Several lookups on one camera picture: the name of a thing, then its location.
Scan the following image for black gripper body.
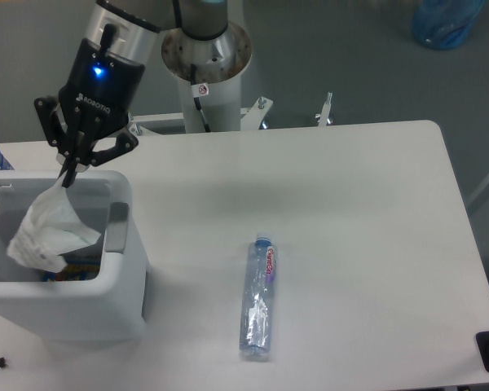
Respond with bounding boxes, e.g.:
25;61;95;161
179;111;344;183
58;38;145;151

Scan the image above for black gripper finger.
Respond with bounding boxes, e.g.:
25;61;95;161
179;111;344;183
33;96;77;187
71;131;139;174

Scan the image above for crushed clear plastic bottle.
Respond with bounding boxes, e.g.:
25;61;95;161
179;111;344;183
239;232;278;359

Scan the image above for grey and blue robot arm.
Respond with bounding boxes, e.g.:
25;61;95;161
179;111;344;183
34;1;237;187

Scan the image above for white plastic trash can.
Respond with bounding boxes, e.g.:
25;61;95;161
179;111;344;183
0;171;148;341

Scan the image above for colourful snack wrapper in bin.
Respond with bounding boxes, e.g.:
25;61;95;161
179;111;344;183
42;253;101;282

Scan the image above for blue plastic bag on floor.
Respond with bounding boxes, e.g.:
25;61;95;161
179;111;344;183
410;0;487;51

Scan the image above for black cable on pedestal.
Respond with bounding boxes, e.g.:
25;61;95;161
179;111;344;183
189;63;212;134

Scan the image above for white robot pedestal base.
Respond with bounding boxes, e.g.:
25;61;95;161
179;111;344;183
124;20;335;138

